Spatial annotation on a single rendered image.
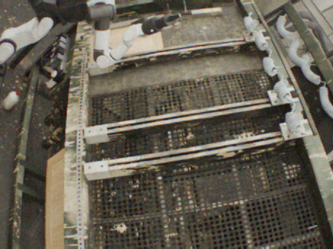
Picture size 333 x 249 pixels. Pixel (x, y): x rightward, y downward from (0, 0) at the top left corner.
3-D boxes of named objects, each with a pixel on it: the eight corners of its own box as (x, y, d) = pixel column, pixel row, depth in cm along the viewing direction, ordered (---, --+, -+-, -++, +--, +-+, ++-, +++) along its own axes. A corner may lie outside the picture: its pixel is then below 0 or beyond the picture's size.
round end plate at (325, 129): (241, 92, 276) (323, 42, 240) (245, 95, 280) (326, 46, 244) (268, 182, 227) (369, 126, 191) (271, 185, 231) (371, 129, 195)
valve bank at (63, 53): (44, 40, 256) (63, 21, 245) (57, 49, 265) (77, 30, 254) (33, 87, 225) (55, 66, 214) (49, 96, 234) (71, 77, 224)
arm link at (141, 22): (148, 33, 183) (130, 40, 189) (159, 35, 192) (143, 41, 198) (143, 14, 183) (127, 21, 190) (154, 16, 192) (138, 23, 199)
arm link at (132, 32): (139, 30, 184) (122, 46, 191) (149, 32, 192) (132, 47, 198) (133, 22, 186) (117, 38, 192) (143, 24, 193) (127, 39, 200)
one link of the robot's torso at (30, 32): (-7, 48, 206) (45, 14, 194) (-2, 32, 217) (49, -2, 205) (6, 62, 218) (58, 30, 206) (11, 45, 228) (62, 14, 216)
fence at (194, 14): (93, 32, 258) (92, 28, 255) (220, 11, 255) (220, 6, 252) (92, 36, 255) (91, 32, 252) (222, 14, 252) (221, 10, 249)
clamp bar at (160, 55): (90, 68, 233) (81, 41, 214) (268, 41, 230) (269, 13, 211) (89, 78, 227) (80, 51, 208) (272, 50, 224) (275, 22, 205)
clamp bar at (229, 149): (87, 167, 187) (73, 140, 168) (307, 129, 184) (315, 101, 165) (88, 183, 181) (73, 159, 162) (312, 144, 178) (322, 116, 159)
